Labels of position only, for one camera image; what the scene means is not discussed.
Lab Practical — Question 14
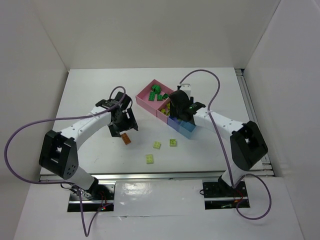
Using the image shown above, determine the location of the green lego curved brick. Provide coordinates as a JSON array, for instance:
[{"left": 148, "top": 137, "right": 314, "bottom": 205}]
[{"left": 151, "top": 84, "right": 162, "bottom": 95}]

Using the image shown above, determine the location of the light blue bin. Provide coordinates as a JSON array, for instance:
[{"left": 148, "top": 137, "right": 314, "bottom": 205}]
[{"left": 178, "top": 121, "right": 196, "bottom": 139}]

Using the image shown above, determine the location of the orange lego plate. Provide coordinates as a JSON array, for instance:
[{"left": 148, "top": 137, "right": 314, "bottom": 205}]
[{"left": 120, "top": 133, "right": 131, "bottom": 145}]

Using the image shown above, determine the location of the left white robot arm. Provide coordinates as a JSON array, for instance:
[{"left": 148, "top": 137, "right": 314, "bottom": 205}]
[{"left": 39, "top": 91, "right": 138, "bottom": 198}]

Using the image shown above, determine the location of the aluminium front rail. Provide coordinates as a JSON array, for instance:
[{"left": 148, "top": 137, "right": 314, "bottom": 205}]
[{"left": 93, "top": 171, "right": 223, "bottom": 181}]

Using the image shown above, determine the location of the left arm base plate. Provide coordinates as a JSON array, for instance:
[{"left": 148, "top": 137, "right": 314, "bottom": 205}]
[{"left": 67, "top": 182, "right": 116, "bottom": 213}]

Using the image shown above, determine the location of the pale lime slope brick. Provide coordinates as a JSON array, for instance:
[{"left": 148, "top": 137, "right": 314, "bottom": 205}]
[{"left": 153, "top": 141, "right": 162, "bottom": 150}]

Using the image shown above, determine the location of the dark green lego brick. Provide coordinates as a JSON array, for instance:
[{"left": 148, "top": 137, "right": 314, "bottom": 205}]
[{"left": 148, "top": 92, "right": 156, "bottom": 102}]

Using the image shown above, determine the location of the lime lego small brick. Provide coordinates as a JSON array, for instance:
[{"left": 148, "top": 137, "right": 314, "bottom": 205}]
[{"left": 166, "top": 102, "right": 171, "bottom": 112}]

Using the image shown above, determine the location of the aluminium side rail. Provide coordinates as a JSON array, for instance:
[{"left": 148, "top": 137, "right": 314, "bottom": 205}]
[{"left": 234, "top": 68, "right": 274, "bottom": 174}]

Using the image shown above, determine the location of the small pink bin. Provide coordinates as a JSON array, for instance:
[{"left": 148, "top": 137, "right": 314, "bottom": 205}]
[{"left": 156, "top": 98, "right": 171, "bottom": 124}]

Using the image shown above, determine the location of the pale lime square brick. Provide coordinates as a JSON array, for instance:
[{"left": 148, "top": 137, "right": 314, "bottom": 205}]
[{"left": 145, "top": 154, "right": 154, "bottom": 164}]

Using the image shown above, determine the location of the dark green lego square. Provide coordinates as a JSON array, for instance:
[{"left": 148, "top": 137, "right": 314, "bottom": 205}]
[{"left": 156, "top": 93, "right": 169, "bottom": 101}]

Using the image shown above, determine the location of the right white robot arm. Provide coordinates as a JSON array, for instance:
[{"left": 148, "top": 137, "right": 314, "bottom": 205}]
[{"left": 169, "top": 85, "right": 268, "bottom": 188}]

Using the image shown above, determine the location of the large pink bin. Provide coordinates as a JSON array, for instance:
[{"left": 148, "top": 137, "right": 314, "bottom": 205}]
[{"left": 135, "top": 78, "right": 175, "bottom": 117}]

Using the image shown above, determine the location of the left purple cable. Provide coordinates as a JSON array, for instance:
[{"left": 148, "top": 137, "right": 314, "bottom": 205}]
[{"left": 3, "top": 86, "right": 126, "bottom": 237}]

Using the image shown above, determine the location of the purple-blue bin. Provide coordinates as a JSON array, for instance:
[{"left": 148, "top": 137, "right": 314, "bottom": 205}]
[{"left": 167, "top": 116, "right": 182, "bottom": 132}]

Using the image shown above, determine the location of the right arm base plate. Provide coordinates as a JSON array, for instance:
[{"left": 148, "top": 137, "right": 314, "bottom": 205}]
[{"left": 199, "top": 177, "right": 250, "bottom": 210}]

